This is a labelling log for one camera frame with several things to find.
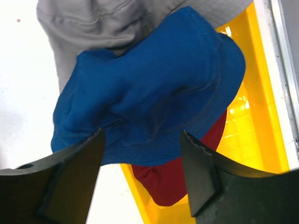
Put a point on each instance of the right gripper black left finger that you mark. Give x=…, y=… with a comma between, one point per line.
x=56, y=189

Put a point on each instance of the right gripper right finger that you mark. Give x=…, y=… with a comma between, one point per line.
x=223, y=191

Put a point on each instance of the dark red hat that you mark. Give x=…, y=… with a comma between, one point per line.
x=166, y=183

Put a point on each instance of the blue bucket hat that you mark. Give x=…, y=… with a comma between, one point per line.
x=183, y=76

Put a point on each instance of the yellow plastic tray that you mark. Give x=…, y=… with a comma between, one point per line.
x=252, y=134

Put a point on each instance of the grey cap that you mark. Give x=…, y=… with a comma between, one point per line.
x=73, y=26

